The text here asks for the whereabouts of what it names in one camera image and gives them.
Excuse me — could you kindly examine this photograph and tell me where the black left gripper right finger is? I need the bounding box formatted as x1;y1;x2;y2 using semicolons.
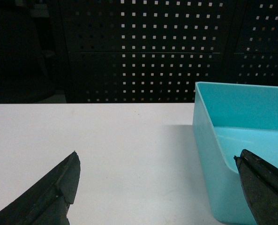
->
234;149;278;225

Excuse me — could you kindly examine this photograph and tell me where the black perforated pegboard panel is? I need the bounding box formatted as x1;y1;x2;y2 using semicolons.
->
59;0;236;103

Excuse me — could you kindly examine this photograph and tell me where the black perforated panel right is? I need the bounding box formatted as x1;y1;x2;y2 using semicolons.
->
233;0;278;86

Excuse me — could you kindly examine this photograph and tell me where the turquoise plastic bin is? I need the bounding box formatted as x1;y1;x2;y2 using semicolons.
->
193;82;278;225

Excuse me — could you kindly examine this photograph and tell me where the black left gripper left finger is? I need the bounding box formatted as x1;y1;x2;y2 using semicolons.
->
0;151;81;225

